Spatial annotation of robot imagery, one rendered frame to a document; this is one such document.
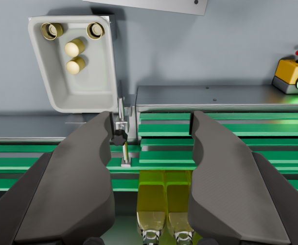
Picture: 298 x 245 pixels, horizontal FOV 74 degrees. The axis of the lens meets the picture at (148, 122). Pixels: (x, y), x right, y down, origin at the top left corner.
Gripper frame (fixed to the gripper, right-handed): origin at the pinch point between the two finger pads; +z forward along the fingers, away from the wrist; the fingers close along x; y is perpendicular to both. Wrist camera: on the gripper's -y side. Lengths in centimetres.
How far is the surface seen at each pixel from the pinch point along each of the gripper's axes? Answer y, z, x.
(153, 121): 16.6, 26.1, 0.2
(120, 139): 14.7, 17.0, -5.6
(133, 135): 22.9, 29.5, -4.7
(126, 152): 22.0, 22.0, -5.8
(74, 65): 7.0, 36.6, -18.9
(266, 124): 16.3, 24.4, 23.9
